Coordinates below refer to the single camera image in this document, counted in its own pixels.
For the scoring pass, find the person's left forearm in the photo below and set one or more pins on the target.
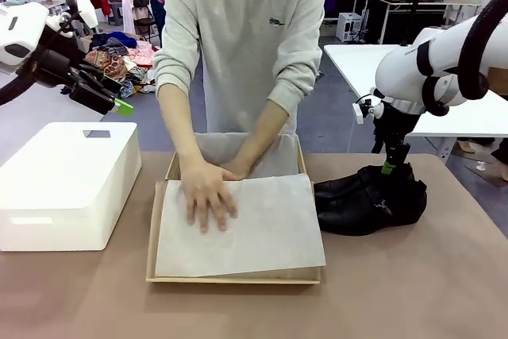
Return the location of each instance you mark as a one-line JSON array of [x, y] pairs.
[[262, 128]]

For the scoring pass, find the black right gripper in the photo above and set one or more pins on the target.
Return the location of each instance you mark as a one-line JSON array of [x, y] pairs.
[[397, 126]]

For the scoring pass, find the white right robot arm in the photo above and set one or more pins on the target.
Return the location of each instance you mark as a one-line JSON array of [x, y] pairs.
[[405, 73]]

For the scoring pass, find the person's left hand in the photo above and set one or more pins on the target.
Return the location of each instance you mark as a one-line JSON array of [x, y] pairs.
[[240, 168]]

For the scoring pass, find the black leather shoe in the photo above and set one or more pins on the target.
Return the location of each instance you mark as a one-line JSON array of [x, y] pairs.
[[341, 186], [357, 216]]

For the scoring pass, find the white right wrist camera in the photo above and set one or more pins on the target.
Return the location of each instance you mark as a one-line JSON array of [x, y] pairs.
[[359, 112]]

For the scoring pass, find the white plastic storage box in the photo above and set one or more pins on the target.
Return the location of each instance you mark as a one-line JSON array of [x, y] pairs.
[[67, 172]]

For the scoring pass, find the white background table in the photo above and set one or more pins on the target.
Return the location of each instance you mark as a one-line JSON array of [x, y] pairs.
[[357, 61]]

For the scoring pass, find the person's right hand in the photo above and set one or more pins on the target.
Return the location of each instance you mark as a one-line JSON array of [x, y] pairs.
[[208, 196]]

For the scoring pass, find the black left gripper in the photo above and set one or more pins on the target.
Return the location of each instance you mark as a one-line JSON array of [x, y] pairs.
[[53, 66]]

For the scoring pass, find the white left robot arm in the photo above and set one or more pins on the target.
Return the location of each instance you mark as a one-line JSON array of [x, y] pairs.
[[20, 25]]

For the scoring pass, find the person in grey sweatshirt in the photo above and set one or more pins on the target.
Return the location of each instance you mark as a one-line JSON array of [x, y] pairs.
[[246, 57]]

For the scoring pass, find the person's right forearm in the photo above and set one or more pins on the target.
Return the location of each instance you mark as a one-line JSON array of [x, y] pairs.
[[178, 124]]

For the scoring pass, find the grey wrapping paper sheet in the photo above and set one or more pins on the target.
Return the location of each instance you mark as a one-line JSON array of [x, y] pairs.
[[270, 228]]

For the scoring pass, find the colourful pile of clothes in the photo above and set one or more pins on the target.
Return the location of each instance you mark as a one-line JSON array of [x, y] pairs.
[[115, 61]]

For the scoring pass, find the brown cardboard shoe box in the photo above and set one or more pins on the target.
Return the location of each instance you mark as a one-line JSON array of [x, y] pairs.
[[152, 236]]

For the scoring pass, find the black framed background workbench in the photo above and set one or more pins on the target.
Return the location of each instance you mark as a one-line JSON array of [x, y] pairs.
[[428, 3]]

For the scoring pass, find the folding chair with pink coat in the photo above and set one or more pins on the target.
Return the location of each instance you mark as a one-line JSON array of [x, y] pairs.
[[135, 13]]

